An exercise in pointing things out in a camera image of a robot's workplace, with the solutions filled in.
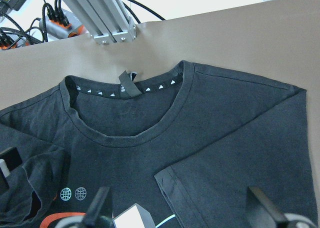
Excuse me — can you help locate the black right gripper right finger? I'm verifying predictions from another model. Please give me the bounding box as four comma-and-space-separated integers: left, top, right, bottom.
246, 186, 288, 228

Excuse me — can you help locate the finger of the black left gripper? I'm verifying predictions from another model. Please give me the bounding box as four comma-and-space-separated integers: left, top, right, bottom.
0, 147, 22, 192

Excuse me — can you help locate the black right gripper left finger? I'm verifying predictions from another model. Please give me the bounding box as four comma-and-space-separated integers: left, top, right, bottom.
81, 186, 112, 228

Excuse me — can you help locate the black printed t-shirt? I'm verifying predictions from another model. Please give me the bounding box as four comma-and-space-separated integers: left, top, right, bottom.
0, 61, 318, 228

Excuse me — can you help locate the aluminium frame post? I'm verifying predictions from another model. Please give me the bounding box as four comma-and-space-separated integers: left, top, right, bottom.
62, 0, 137, 45

